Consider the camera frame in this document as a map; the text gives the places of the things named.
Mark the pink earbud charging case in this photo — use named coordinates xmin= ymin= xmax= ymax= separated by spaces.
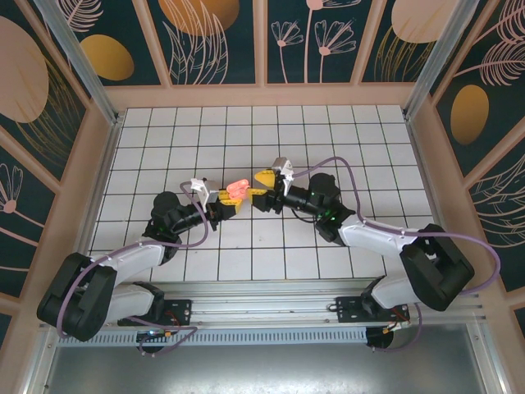
xmin=226 ymin=178 xmax=251 ymax=201

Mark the small circuit board with LED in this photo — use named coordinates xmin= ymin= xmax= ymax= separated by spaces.
xmin=137 ymin=329 xmax=176 ymax=344

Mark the grey metal sheet panel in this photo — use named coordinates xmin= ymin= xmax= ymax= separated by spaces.
xmin=39 ymin=323 xmax=493 ymax=394

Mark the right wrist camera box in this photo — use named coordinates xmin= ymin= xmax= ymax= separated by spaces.
xmin=272 ymin=157 xmax=295 ymax=194

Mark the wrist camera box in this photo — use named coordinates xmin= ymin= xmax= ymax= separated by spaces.
xmin=189 ymin=176 xmax=221 ymax=207
xmin=272 ymin=157 xmax=295 ymax=194

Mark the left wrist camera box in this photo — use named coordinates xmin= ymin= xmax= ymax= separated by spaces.
xmin=189 ymin=176 xmax=221 ymax=207

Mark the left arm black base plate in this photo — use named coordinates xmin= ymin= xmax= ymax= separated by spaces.
xmin=117 ymin=298 xmax=194 ymax=328

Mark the aluminium mounting rail beam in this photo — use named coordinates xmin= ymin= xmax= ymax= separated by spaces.
xmin=39 ymin=281 xmax=487 ymax=329

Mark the aluminium side rail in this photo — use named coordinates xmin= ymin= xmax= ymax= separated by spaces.
xmin=63 ymin=118 xmax=122 ymax=296
xmin=405 ymin=118 xmax=464 ymax=288

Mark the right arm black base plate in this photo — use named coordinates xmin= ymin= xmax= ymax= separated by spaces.
xmin=327 ymin=295 xmax=411 ymax=325

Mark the slotted grey cable duct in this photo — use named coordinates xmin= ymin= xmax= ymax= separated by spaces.
xmin=57 ymin=328 xmax=368 ymax=348

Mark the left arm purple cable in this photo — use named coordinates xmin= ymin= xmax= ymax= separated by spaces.
xmin=57 ymin=182 xmax=202 ymax=358

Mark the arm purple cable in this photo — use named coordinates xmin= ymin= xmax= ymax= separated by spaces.
xmin=57 ymin=182 xmax=202 ymax=358
xmin=291 ymin=157 xmax=501 ymax=354

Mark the aluminium frame post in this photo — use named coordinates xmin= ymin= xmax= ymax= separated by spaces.
xmin=404 ymin=0 xmax=493 ymax=120
xmin=32 ymin=0 xmax=124 ymax=126

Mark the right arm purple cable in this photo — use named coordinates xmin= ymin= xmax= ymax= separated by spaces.
xmin=291 ymin=157 xmax=501 ymax=354

